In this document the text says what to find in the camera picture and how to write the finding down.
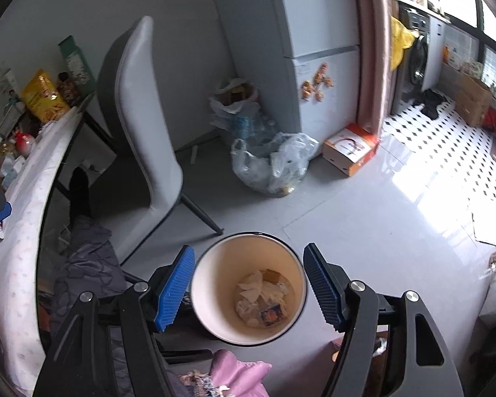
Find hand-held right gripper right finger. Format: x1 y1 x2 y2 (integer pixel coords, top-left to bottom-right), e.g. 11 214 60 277
303 243 466 397

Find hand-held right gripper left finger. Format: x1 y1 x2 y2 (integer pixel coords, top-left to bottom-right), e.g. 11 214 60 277
33 245 196 397

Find small white paper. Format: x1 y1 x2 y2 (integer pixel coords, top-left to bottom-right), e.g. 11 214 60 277
267 281 292 303

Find white round waste bin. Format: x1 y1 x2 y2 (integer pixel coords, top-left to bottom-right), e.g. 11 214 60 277
189 232 308 347

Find silver plastic wrapper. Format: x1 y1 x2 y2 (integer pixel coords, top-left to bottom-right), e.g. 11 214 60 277
260 303 286 328

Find large white tissue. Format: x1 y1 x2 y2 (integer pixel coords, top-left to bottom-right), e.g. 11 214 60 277
237 270 266 303

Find printed paper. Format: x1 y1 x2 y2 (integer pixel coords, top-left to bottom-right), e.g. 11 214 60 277
235 300 261 324

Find white dotted tablecloth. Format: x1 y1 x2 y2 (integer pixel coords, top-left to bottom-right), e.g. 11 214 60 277
0 108 79 397

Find red and white vase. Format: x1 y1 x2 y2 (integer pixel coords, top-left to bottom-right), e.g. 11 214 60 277
14 132 37 154

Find person's black sock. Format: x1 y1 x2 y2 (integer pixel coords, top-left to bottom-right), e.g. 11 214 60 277
68 167 93 220

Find person's grey trouser leg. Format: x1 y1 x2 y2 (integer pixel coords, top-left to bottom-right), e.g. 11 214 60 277
52 214 179 397

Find pink patterned garment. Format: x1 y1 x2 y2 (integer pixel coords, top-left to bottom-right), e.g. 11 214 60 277
178 349 274 397

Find yellow snack bag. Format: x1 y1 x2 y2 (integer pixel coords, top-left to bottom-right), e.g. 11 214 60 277
20 69 71 123

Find clear plastic bag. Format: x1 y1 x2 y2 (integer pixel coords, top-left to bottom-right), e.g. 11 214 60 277
230 132 320 195

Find white tissue box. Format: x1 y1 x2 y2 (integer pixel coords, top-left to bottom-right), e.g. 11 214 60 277
0 68 21 96

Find orange and white cardboard box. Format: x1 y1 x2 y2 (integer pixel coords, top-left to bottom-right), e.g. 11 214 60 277
322 122 380 178

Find small brown snack packet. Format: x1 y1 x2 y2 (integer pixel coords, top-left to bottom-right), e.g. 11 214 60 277
57 72 84 107

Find grey upholstered chair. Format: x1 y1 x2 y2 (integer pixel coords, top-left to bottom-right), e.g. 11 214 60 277
96 16 225 266

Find tall green box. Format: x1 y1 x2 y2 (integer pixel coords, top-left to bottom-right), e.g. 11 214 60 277
57 35 97 96

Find pack of water bottles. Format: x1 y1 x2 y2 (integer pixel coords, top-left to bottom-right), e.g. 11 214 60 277
214 111 280 142

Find white bag with jars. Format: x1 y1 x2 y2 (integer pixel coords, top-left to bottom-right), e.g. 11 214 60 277
208 77 261 119

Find brown figure fridge magnets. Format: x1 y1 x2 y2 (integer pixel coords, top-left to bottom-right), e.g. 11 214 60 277
299 62 335 102

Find black cloth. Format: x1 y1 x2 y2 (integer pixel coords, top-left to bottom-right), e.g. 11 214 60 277
411 88 446 119

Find red bag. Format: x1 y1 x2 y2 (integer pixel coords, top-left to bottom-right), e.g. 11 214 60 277
481 107 496 135

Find large brown cardboard box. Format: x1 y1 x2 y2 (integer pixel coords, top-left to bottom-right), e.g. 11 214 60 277
454 70 494 128

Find washing machine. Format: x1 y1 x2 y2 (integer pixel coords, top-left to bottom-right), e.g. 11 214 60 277
391 2 445 115

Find white refrigerator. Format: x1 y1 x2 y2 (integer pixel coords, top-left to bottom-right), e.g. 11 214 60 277
262 0 363 133

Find black wire basket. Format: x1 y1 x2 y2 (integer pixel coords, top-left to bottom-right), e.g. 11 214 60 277
0 101 26 140

